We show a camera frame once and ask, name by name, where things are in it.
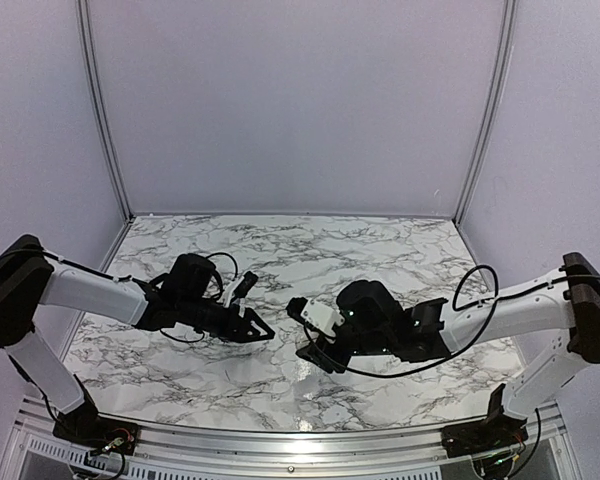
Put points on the right aluminium frame post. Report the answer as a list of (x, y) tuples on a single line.
[(494, 96)]

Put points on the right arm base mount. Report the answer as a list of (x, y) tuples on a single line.
[(496, 430)]

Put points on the aluminium frame post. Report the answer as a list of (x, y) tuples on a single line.
[(96, 95), (494, 96)]

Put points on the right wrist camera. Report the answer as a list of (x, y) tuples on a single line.
[(314, 315)]

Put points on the left aluminium frame post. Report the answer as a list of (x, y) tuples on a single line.
[(96, 95)]

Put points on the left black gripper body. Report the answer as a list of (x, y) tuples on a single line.
[(191, 315)]

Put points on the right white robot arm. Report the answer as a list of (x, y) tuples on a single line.
[(565, 300)]

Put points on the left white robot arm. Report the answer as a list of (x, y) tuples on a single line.
[(30, 277)]

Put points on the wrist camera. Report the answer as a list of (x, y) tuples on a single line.
[(314, 315), (238, 289)]

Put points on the aluminium front rail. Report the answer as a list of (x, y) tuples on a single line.
[(168, 450)]

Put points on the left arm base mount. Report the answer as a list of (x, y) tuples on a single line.
[(95, 430)]

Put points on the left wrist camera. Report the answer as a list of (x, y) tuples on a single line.
[(238, 289)]

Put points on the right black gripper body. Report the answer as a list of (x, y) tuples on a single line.
[(375, 343)]

